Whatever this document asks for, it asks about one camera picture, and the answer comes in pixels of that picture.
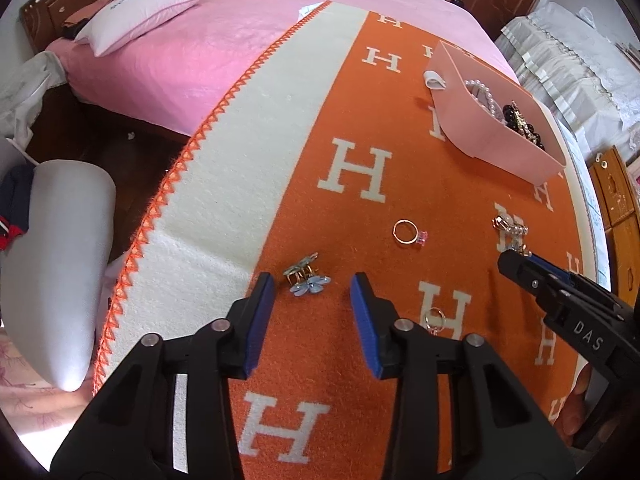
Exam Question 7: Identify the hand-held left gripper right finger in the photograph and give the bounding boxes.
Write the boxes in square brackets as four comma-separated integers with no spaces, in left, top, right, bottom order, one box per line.
[350,272,578,480]

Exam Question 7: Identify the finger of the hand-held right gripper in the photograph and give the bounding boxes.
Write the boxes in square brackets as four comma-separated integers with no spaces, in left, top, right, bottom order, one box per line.
[500,251,566,318]
[527,255,608,306]

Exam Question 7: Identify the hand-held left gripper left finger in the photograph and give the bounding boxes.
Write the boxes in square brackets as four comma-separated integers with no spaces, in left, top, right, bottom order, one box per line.
[50,271,277,480]

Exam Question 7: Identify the silver pearl hair clip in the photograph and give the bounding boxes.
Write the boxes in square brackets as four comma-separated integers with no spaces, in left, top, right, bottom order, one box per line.
[492,214,532,257]

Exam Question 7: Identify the blue flower hair clip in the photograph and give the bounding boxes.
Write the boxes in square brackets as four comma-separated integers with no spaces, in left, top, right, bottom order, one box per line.
[282,252,331,297]

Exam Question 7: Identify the black bead bracelet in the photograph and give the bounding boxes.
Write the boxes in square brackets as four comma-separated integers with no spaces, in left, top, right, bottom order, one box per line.
[502,102,547,152]

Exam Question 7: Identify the gold leaf brooch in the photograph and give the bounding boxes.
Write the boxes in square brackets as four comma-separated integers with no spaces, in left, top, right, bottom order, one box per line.
[510,110,536,141]

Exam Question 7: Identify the pink storage box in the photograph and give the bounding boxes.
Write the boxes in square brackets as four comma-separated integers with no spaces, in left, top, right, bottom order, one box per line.
[425,40,567,185]

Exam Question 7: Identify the pearl necklace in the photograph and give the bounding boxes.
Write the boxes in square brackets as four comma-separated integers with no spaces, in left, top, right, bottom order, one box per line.
[462,79,507,124]

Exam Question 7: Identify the person's right hand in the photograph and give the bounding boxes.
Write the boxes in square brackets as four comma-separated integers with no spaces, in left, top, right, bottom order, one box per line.
[559,364,594,442]

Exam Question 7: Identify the silver hoop earring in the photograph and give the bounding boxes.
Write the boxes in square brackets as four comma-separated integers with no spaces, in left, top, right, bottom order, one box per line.
[423,307,447,336]

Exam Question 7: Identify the wooden dresser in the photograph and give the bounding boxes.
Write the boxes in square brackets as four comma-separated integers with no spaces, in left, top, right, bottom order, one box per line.
[587,147,640,282]

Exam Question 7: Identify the orange monogram blanket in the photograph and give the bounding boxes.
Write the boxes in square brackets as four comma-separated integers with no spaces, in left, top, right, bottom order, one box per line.
[92,0,601,480]

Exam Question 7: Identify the white lace furniture cover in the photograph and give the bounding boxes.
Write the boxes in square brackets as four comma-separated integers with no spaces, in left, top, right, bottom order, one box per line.
[495,2,640,162]

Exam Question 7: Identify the pink floral cloth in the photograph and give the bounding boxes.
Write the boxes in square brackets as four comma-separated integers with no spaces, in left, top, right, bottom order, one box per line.
[0,320,101,441]

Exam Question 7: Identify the dark garment with red trim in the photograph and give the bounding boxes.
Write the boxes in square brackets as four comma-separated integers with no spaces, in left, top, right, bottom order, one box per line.
[0,164,37,257]

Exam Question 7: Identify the pink bed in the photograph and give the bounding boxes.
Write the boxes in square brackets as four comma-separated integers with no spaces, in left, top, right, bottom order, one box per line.
[45,0,521,137]

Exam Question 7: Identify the white crumpled cloth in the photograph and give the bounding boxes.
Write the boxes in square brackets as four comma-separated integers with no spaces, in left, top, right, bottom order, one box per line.
[0,50,69,147]

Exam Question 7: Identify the white pillow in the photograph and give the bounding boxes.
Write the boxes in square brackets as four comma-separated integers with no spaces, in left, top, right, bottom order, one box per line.
[75,0,204,58]

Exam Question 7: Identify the wooden headboard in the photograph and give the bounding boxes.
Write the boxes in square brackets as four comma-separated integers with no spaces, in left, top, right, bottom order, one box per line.
[20,0,121,54]

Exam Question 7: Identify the ring with pink stone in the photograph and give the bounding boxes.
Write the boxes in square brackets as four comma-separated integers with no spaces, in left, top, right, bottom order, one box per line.
[392,219,430,249]

